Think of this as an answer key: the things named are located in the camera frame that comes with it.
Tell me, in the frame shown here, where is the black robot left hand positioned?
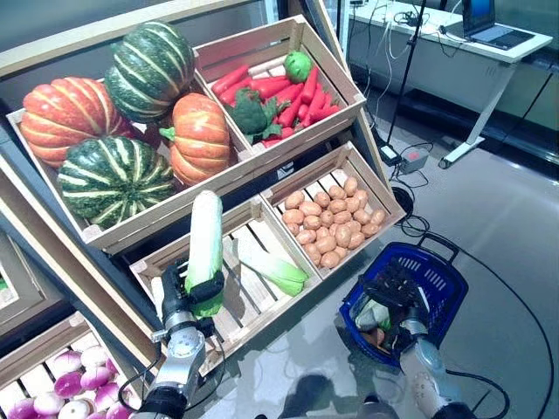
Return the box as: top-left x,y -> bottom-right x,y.
161,260 -> 226,324

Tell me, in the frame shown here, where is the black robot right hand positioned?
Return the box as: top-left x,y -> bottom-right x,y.
362,257 -> 431,322

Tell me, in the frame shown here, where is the napa cabbage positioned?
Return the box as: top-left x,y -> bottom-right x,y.
238,251 -> 310,298
183,190 -> 224,319
354,299 -> 392,332

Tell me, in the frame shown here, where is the blue plastic shopping basket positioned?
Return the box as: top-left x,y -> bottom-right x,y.
339,233 -> 469,368

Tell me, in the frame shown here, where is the large wooden pumpkin crate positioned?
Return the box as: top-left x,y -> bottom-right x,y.
6,76 -> 263,257

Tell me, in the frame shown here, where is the black round floor base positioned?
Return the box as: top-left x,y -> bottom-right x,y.
390,186 -> 415,218

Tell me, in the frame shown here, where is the purple white onion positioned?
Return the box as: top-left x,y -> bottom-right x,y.
80,365 -> 111,391
51,351 -> 83,374
93,381 -> 121,411
33,391 -> 66,416
79,345 -> 109,367
53,370 -> 84,399

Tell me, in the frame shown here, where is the wooden potato crate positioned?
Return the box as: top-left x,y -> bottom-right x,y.
259,140 -> 407,280

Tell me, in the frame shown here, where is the green striped pumpkin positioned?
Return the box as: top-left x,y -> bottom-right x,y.
57,135 -> 176,230
104,21 -> 197,125

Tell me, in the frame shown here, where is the grey box red label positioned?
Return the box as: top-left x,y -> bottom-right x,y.
400,147 -> 430,175

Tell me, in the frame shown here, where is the black power adapter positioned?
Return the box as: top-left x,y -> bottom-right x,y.
378,143 -> 399,167

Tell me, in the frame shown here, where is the wooden onion crate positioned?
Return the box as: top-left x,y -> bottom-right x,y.
0,310 -> 148,419

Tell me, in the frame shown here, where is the small orange pumpkin green stem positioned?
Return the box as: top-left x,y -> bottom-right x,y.
159,93 -> 231,187

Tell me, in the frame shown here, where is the red carrot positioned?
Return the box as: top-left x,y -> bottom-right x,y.
308,104 -> 341,124
300,65 -> 320,105
217,77 -> 253,106
249,76 -> 289,88
211,64 -> 251,95
278,100 -> 303,128

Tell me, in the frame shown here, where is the broccoli with leaves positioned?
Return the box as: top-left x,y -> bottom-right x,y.
225,88 -> 289,145

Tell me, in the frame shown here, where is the large orange pumpkin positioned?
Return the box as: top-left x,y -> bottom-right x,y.
19,77 -> 132,169

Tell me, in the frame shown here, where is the white desk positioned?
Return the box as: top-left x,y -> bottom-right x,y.
347,0 -> 554,169

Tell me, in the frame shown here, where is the wooden carrot crate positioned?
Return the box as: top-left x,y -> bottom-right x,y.
191,15 -> 367,161

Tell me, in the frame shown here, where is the small round green cabbage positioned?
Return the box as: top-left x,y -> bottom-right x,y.
283,51 -> 314,84

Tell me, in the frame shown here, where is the black tripod stand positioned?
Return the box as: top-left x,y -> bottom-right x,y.
383,0 -> 429,148

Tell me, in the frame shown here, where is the open laptop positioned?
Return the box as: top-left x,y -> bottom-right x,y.
461,0 -> 536,49

